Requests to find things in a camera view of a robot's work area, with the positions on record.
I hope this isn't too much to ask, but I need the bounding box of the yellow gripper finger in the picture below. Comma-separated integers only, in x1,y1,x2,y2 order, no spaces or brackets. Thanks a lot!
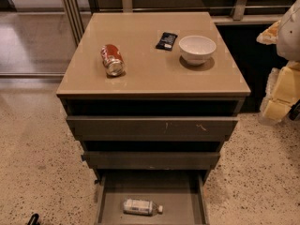
256,20,280,45
262,100,291,122

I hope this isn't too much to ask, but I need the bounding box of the clear blue plastic bottle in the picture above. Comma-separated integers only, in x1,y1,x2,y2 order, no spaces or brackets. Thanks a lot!
123,199,163,216

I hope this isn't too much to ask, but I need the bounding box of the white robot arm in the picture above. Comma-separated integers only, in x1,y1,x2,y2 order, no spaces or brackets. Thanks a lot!
256,0,300,123

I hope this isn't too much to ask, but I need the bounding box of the grey drawer cabinet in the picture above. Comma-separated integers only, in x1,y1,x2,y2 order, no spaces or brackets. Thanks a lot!
55,11,251,225

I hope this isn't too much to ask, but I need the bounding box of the grey open bottom drawer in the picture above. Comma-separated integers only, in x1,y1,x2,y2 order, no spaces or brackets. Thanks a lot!
93,171,209,225

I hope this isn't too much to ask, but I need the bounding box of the grey middle drawer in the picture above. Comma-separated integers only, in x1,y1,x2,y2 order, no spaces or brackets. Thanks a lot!
82,151,220,170

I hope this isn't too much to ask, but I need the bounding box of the grey top drawer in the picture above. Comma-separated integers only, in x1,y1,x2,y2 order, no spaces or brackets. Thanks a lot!
67,116,238,142

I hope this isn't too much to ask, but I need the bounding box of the dark object at right edge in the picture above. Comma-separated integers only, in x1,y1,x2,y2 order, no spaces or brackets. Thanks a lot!
289,100,300,121

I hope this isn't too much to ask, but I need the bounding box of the white ceramic bowl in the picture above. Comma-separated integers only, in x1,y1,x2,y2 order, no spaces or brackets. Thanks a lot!
179,36,217,66

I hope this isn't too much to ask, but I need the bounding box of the black snack packet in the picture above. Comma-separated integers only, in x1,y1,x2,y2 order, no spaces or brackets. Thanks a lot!
156,32,177,51

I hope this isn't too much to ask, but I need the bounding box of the red soda can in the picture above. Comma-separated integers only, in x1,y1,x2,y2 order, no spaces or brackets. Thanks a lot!
100,44,124,77

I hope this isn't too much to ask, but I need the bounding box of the black object at floor corner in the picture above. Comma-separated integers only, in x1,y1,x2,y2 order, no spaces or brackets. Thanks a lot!
27,214,40,225

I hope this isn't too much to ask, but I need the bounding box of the metal window frame rail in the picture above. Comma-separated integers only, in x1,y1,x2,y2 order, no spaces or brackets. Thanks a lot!
63,0,296,55

